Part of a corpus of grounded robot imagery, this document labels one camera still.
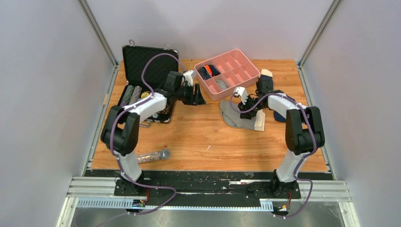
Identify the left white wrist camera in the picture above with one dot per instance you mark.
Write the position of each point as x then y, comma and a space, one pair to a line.
188, 77

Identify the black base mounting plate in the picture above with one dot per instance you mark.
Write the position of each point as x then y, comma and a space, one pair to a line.
199, 188

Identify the navy blue underwear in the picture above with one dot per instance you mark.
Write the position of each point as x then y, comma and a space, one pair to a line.
278, 117

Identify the black poker chip case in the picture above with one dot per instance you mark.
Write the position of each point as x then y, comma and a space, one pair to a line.
135, 59

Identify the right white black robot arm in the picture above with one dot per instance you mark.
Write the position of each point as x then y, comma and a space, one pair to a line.
304, 132

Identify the rolled grey underwear in tray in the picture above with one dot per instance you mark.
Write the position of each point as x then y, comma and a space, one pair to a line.
223, 86

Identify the aluminium frame rail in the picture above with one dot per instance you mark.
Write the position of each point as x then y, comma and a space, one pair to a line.
103, 192

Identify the navy sock cream toe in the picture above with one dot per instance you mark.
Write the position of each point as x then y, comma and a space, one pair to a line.
266, 73

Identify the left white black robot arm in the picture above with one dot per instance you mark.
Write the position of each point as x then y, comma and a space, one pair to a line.
121, 130

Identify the rolled orange underwear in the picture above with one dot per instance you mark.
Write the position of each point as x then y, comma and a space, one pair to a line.
208, 70

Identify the glitter handle microphone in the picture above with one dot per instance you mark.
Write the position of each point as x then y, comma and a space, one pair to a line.
163, 154

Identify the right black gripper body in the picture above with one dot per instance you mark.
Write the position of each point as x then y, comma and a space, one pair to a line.
249, 104

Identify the rolled dark patterned underwear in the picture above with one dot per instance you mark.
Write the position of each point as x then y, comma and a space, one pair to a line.
204, 74

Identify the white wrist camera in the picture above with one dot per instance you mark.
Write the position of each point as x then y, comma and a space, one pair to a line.
241, 93
188, 77

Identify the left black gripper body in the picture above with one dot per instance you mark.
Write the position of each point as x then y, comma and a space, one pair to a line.
185, 94

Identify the pink compartment organizer tray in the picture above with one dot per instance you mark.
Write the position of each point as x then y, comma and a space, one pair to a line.
236, 70

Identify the rolled navy underwear in tray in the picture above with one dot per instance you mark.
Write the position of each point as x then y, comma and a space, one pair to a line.
213, 70

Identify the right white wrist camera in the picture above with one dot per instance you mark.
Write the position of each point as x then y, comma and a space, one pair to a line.
241, 93

